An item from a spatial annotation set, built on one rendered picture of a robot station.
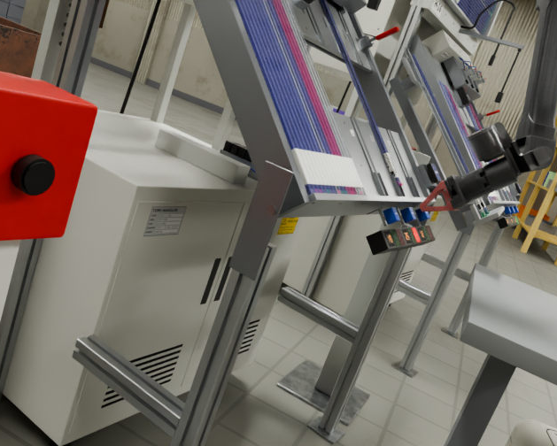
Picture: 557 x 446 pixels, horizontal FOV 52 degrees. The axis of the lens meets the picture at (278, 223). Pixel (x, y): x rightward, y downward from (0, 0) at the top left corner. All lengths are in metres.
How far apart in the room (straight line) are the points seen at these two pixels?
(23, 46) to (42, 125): 3.34
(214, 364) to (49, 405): 0.47
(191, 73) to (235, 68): 10.19
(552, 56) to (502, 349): 0.61
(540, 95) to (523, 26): 8.61
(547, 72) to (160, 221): 0.83
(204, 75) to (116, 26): 2.15
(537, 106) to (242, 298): 0.74
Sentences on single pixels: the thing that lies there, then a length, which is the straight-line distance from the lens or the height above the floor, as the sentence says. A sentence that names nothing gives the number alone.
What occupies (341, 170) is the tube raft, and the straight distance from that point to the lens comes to 1.02.
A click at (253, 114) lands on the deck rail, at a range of 0.90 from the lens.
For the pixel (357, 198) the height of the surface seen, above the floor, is 0.73.
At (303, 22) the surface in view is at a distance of 1.26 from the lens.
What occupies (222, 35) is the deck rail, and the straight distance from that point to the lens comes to 0.96.
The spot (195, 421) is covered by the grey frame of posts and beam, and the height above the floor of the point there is 0.33.
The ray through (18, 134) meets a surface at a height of 0.74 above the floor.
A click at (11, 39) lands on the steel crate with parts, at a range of 3.92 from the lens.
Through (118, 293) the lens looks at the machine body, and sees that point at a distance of 1.13.
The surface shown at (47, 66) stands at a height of 0.74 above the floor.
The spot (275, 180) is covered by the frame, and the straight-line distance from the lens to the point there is 0.82.
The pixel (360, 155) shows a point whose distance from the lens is 1.18.
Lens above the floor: 0.87
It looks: 13 degrees down
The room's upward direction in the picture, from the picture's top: 20 degrees clockwise
